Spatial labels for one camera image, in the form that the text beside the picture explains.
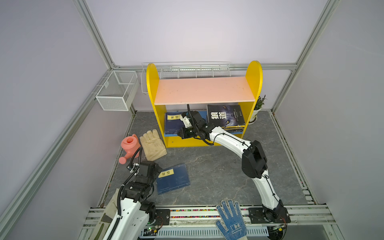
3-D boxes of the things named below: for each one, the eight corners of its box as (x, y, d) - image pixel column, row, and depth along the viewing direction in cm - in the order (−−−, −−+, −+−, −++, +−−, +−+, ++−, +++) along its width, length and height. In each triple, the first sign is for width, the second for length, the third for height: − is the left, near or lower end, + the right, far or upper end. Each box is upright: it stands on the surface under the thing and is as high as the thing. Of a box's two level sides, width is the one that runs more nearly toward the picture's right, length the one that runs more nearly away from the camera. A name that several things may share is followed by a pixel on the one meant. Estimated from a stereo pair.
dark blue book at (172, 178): (159, 195, 83) (158, 194, 81) (155, 173, 91) (155, 171, 89) (191, 184, 86) (191, 183, 85) (185, 164, 94) (185, 162, 92)
